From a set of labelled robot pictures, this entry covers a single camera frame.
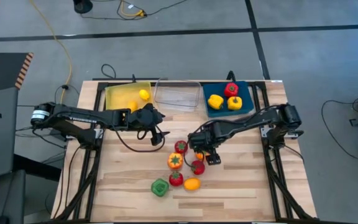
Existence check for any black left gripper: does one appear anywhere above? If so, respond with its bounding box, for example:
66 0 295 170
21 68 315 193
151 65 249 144
129 103 172 147

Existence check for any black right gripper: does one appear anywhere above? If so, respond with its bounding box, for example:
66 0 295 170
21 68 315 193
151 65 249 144
187 129 222 166

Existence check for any red tomato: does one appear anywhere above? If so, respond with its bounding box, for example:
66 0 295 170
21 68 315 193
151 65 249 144
174 139 189 155
168 171 185 187
191 159 206 176

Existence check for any orange-yellow tomato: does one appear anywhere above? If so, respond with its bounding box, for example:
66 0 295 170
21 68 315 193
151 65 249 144
167 152 185 170

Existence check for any large orange-yellow lemon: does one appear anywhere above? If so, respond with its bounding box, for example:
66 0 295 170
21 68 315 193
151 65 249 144
183 177 202 192

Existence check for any small yellow lemon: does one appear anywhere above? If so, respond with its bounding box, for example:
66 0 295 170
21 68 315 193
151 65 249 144
138 88 151 101

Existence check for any green bell pepper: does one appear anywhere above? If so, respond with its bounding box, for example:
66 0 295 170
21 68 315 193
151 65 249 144
150 178 170 198

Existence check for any yellow bell pepper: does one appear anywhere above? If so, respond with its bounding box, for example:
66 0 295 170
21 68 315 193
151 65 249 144
207 94 225 111
226 96 244 111

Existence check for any red bell pepper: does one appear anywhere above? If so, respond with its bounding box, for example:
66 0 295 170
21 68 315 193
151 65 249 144
223 82 240 98

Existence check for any clear plastic bin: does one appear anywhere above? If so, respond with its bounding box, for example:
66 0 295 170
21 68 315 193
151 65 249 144
153 78 203 113

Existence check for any yellow translucent bin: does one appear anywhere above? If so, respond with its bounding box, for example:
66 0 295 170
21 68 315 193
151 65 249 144
104 81 154 113

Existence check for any blue bin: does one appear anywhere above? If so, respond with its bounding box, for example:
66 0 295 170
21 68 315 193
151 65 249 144
202 80 255 119

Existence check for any black round stand base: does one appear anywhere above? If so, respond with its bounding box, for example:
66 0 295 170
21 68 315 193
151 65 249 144
73 0 94 15

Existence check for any black mat orange striped edge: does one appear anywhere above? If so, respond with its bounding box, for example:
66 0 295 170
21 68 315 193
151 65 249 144
0 52 35 96

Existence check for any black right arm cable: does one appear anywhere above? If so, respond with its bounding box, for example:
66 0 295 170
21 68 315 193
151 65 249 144
183 148 196 170

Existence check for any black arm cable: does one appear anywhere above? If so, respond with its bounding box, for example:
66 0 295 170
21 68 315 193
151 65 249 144
183 148 196 170
111 123 167 154

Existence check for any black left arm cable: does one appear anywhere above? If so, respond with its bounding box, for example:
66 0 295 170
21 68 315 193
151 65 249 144
111 123 167 154

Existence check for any black cable loop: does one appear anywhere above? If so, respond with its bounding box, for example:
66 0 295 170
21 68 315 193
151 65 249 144
100 63 117 80

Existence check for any black cable with plug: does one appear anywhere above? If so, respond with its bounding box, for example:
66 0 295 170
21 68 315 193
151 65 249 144
53 83 81 105

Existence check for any yellow cable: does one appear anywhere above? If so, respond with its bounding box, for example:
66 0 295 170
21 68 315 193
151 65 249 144
29 0 74 105
119 0 147 18

